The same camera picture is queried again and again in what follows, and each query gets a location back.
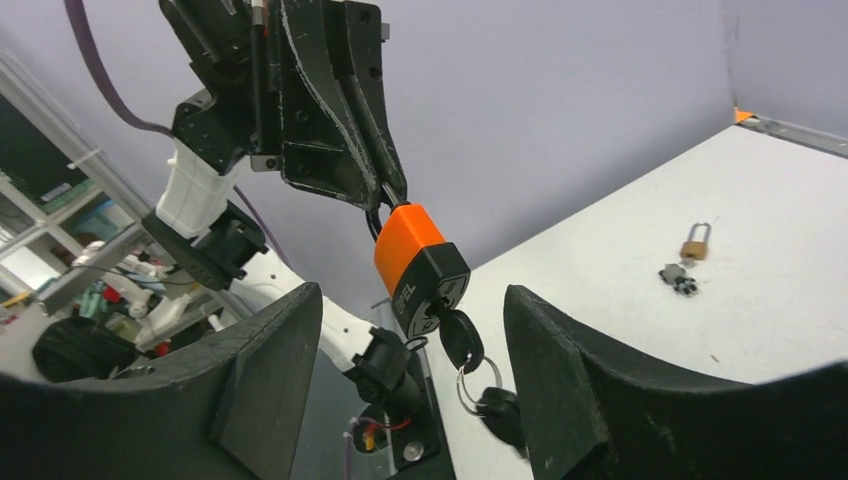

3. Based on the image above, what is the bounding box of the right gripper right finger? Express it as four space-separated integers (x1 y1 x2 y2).
503 285 847 479

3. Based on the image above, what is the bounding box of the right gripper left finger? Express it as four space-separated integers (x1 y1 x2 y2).
1 282 323 479

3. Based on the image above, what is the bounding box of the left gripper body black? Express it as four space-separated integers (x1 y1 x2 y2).
267 1 391 193

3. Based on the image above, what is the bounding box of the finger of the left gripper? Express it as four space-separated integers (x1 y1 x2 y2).
279 1 378 211
340 1 407 202

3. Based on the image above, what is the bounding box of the orange padlock keys black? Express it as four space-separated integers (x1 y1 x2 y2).
438 309 528 460

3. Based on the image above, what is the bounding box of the orange padlock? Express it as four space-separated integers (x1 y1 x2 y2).
366 182 471 338

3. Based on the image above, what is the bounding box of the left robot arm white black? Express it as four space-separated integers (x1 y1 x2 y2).
143 1 470 479

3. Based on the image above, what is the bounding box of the brass padlock keys grey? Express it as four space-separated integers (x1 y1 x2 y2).
658 263 699 297

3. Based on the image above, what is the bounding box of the cluttered metal shelf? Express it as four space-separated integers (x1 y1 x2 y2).
1 55 220 383

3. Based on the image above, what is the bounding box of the aluminium rail frame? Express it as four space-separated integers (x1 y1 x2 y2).
734 107 847 159

